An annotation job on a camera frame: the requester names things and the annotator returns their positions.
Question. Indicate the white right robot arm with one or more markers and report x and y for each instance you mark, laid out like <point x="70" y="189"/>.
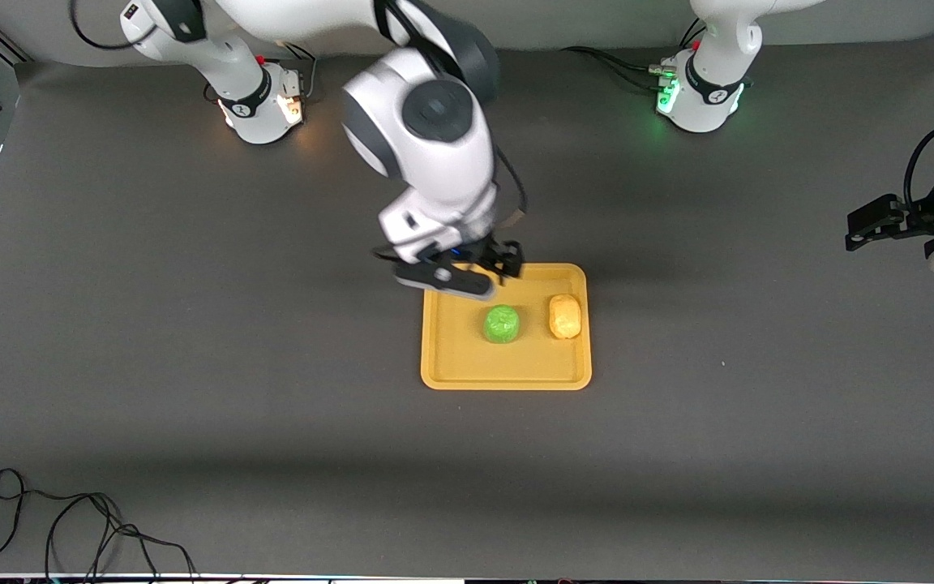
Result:
<point x="434" y="113"/>

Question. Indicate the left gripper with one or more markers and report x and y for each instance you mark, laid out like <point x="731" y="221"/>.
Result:
<point x="923" y="216"/>

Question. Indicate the green apple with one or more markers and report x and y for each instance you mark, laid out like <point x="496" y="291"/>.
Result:
<point x="502" y="324"/>

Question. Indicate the yellow plastic tray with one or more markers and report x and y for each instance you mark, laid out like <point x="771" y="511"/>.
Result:
<point x="507" y="365"/>

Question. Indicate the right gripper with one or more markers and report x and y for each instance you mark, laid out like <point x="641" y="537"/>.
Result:
<point x="502" y="255"/>

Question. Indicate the dark grey table mat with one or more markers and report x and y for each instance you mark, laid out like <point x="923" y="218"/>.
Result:
<point x="467" y="487"/>

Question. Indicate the yellow potato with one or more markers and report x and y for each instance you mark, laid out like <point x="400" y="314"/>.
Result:
<point x="565" y="316"/>

